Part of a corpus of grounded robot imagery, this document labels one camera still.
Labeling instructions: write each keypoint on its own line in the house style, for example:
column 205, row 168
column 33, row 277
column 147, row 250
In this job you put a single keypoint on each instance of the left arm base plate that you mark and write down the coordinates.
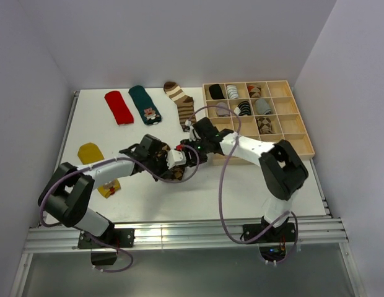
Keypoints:
column 117, row 237

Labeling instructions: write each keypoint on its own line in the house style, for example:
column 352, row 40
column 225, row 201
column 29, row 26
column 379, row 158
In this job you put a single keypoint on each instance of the wooden compartment tray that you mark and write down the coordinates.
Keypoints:
column 286, row 118

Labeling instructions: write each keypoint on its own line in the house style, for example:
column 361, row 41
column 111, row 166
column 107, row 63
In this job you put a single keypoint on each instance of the rolled grey sock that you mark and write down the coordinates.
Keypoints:
column 262, row 107

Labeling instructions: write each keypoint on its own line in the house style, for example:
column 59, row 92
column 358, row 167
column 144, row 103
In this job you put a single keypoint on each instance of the light brown argyle sock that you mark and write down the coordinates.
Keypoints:
column 264, row 125

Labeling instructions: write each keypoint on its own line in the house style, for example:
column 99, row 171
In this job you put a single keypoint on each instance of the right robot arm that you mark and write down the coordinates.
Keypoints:
column 283, row 171

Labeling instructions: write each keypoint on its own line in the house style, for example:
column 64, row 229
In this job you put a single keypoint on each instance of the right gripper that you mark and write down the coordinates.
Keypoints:
column 185, row 142

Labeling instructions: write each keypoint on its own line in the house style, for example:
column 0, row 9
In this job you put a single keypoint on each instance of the rolled black white sock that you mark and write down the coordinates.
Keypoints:
column 243, row 109

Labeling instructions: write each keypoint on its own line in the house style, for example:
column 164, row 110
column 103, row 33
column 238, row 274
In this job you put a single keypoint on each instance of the green bear sock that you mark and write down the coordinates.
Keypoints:
column 144, row 104

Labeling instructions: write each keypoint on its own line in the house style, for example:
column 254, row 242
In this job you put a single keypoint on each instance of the rolled orange argyle sock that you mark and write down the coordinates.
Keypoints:
column 254, row 91

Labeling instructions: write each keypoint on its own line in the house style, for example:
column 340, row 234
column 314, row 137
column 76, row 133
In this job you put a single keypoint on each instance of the red sock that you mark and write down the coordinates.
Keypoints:
column 118, row 107

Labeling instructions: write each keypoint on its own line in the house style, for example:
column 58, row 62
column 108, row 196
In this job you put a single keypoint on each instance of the yellow bear sock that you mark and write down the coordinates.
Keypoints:
column 90, row 153

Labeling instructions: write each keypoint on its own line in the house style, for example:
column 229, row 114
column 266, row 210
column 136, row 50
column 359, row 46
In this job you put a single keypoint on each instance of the brown striped sock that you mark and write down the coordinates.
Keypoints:
column 184, row 103

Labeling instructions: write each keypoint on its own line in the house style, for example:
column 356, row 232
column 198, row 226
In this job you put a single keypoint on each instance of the dark brown argyle sock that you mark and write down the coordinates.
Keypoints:
column 172, row 174

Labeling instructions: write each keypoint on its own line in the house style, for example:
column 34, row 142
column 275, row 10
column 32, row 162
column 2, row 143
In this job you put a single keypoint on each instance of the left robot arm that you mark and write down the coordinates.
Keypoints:
column 67, row 195

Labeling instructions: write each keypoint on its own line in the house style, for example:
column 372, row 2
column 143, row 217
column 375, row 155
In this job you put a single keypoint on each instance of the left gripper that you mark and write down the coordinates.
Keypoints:
column 165, row 172

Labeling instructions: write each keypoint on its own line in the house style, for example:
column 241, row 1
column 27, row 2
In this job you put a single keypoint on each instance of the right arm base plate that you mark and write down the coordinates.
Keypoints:
column 287, row 234

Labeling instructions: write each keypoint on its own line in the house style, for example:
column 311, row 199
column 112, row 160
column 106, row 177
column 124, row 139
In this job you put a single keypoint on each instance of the rolled white striped sock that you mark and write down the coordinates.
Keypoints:
column 232, row 92

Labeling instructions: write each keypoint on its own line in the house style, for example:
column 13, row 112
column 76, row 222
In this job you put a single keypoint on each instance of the rolled beige sock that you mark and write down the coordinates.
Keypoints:
column 222, row 110

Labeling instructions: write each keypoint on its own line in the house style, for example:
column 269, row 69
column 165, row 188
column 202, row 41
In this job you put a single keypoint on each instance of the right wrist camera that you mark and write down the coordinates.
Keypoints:
column 192, row 132

